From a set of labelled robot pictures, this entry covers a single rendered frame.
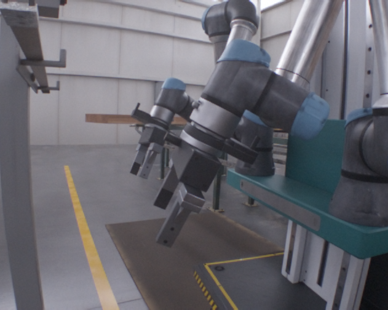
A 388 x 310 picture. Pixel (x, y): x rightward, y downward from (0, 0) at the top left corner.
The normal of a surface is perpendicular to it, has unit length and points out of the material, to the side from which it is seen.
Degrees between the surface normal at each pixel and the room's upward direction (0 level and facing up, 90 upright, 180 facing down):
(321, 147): 90
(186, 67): 90
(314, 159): 90
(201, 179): 97
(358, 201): 72
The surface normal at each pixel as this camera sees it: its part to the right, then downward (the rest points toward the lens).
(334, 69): -0.96, 0.00
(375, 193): -0.23, -0.19
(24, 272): 0.47, 0.14
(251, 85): -0.21, 0.29
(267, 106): -0.36, 0.59
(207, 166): 0.16, 0.26
